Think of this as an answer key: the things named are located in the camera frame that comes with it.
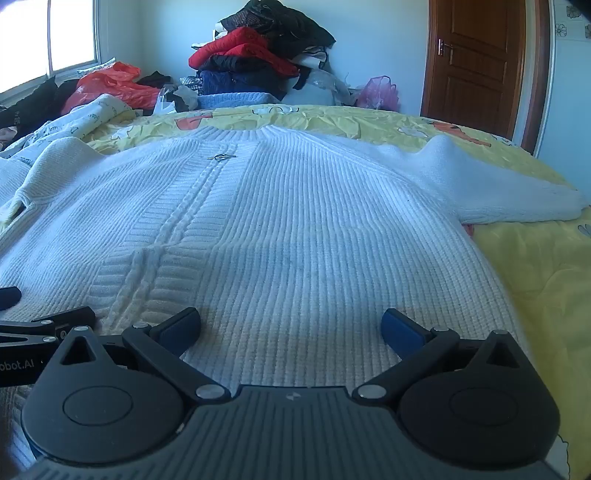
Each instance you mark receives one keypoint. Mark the red-orange cloth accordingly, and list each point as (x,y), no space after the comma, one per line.
(108,85)

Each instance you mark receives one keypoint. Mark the pink plastic bag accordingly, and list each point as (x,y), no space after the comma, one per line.
(378,92)

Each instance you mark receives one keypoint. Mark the red jacket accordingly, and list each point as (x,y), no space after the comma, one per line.
(240,44)

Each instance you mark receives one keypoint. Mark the light blue knit garment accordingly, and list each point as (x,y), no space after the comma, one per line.
(235,99)

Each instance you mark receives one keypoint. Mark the dark blue garment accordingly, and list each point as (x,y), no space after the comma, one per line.
(240,81)

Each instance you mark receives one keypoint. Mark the window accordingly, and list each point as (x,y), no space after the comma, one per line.
(55,32)

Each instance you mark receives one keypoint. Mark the white patterned blanket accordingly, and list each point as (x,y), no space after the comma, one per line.
(87,117)

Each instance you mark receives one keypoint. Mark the brown wooden door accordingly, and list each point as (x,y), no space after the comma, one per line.
(480,64)

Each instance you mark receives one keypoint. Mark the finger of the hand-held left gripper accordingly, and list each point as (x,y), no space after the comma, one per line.
(69,319)
(9,297)

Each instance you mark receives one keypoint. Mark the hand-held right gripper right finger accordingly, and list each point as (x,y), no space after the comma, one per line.
(400,331)

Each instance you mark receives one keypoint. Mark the brown door frame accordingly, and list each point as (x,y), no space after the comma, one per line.
(539,74)

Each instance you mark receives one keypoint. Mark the white plastic bag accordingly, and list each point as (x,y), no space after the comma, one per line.
(171,99)

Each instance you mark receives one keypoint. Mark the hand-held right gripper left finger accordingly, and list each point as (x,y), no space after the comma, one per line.
(182,331)

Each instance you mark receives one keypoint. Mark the grey plastic bag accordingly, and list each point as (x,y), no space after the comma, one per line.
(318,87)

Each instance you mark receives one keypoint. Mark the black garment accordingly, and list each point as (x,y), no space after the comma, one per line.
(281,21)

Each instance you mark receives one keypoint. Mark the dark clothes heap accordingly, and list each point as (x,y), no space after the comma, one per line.
(32,104)

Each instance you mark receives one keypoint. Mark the white knit sweater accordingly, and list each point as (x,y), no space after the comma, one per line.
(286,230)

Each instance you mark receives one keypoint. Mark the flower wall sticker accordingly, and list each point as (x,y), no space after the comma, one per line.
(561,30)
(573,11)

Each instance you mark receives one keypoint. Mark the yellow printed bedsheet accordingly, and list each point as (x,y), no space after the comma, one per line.
(545,286)

